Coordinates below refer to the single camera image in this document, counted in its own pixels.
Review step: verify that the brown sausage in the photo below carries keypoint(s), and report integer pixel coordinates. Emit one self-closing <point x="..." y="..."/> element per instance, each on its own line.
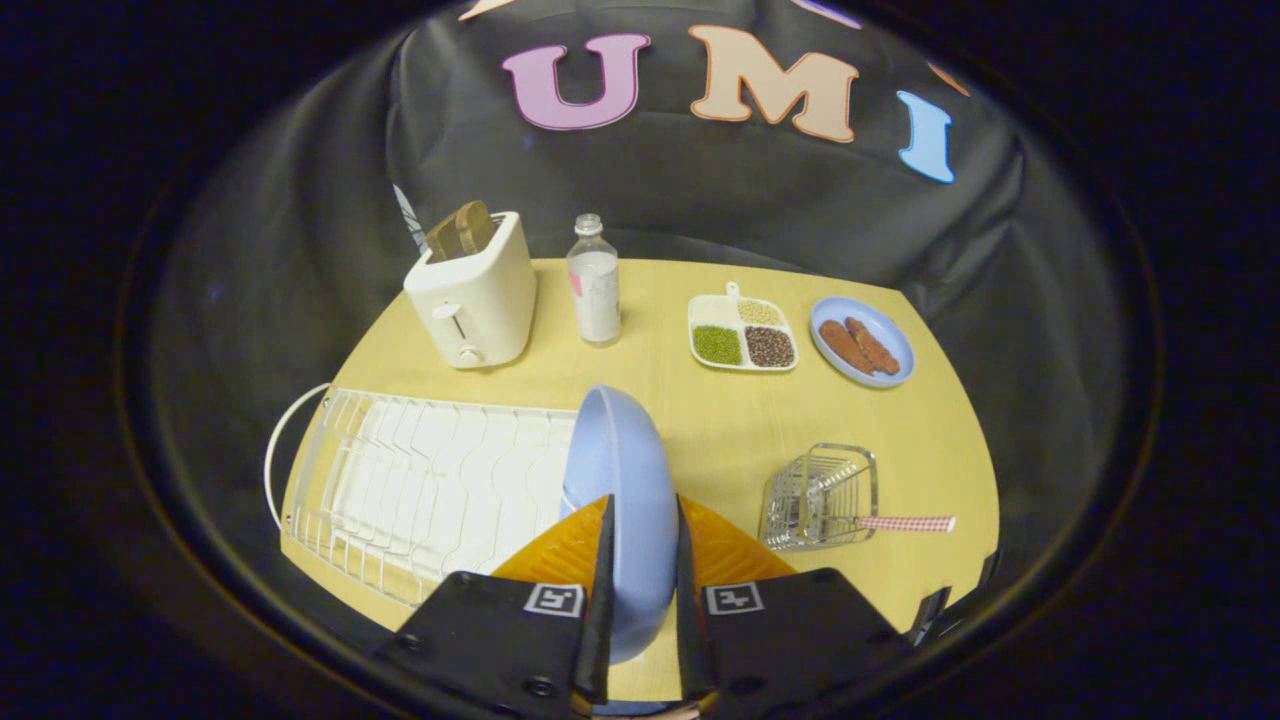
<point x="845" y="346"/>
<point x="874" y="345"/>

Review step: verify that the blue plate with sausages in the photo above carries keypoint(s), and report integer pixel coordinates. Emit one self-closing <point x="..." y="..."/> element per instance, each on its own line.
<point x="862" y="342"/>

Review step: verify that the brown toast slice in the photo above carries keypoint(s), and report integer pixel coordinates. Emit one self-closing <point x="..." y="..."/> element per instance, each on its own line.
<point x="460" y="230"/>

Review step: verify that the light blue plate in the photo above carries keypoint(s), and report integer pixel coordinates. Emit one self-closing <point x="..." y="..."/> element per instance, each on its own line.
<point x="625" y="480"/>

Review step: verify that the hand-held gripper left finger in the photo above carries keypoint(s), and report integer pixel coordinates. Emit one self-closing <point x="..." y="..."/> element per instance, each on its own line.
<point x="602" y="600"/>

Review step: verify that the white toaster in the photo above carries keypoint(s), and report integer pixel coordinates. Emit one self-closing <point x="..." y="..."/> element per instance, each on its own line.
<point x="475" y="295"/>

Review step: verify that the black backdrop cloth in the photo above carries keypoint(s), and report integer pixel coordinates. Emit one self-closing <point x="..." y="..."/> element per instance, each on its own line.
<point x="700" y="180"/>

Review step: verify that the white divided tray with beans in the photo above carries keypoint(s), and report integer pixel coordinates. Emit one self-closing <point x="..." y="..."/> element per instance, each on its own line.
<point x="742" y="335"/>

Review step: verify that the clear plastic bottle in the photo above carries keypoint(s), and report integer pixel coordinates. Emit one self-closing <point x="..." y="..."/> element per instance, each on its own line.
<point x="594" y="285"/>

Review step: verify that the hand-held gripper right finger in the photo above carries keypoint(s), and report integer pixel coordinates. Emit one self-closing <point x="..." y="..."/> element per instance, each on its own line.
<point x="688" y="600"/>

